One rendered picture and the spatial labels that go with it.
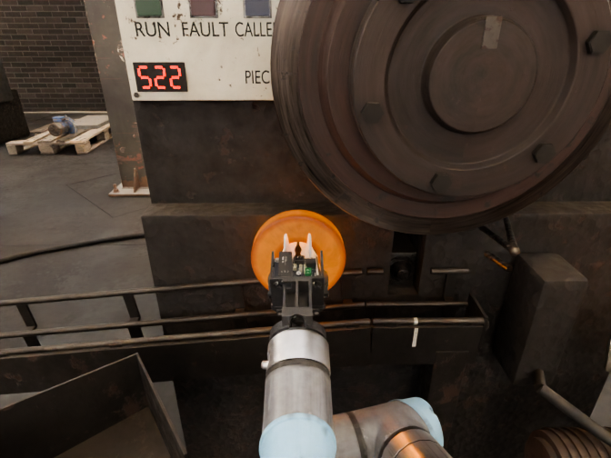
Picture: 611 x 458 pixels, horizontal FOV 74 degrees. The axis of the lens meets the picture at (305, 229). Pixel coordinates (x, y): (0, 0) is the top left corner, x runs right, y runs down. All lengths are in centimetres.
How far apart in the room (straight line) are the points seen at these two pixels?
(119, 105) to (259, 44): 276
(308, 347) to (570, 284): 47
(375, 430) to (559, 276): 41
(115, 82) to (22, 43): 453
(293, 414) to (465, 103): 38
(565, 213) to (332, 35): 54
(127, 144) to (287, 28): 296
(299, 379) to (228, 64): 48
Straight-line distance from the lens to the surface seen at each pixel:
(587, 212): 88
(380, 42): 48
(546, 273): 78
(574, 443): 90
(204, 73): 70
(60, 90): 767
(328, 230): 64
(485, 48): 50
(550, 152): 56
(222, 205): 76
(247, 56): 69
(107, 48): 337
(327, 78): 52
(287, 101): 56
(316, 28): 54
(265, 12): 68
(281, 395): 45
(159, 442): 72
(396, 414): 56
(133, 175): 352
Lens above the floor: 116
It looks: 26 degrees down
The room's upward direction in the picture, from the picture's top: straight up
